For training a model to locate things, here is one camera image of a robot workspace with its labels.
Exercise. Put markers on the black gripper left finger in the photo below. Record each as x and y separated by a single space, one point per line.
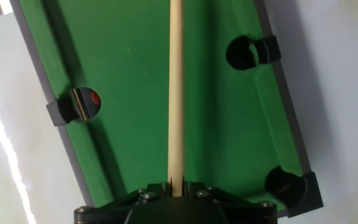
129 202

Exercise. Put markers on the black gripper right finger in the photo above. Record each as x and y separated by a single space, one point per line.
222 202

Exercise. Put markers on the green mini pool table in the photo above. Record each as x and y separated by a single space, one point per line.
129 93

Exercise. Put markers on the red pool ball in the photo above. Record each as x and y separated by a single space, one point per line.
95 98

